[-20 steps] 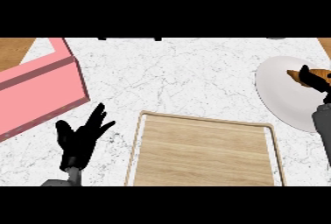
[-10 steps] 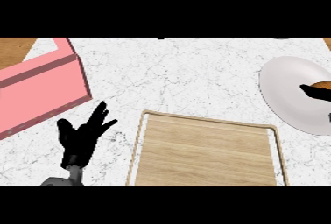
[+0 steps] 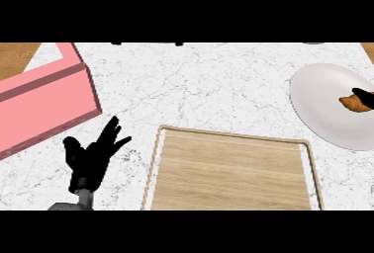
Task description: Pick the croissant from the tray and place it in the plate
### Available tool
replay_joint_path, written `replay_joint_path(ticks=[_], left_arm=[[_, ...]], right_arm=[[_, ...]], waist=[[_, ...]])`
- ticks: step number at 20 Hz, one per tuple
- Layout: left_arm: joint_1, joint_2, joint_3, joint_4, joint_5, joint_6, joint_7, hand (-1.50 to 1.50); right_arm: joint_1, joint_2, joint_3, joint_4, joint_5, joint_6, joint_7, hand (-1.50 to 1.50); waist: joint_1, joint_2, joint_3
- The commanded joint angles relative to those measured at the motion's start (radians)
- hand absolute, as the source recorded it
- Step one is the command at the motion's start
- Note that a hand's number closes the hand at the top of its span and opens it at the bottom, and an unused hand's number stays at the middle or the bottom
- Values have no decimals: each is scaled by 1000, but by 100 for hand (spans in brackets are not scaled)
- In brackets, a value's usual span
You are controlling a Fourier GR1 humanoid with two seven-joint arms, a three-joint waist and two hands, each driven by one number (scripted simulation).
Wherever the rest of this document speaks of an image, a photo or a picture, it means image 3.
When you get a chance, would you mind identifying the white plate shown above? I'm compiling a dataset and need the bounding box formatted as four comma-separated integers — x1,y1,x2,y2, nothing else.
290,62,374,152

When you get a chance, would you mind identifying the brown croissant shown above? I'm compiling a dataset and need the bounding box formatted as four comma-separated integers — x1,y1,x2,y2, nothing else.
338,94,374,114

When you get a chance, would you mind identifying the wooden tray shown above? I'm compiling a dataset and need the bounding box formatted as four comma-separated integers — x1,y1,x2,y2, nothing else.
141,125,326,211

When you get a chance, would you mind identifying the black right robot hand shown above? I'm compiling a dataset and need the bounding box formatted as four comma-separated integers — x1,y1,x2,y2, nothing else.
351,87,374,111

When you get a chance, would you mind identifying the pink box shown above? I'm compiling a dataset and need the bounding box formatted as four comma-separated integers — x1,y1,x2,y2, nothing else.
0,42,104,161

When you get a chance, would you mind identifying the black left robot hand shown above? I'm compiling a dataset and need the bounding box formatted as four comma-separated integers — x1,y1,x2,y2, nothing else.
63,115,134,195

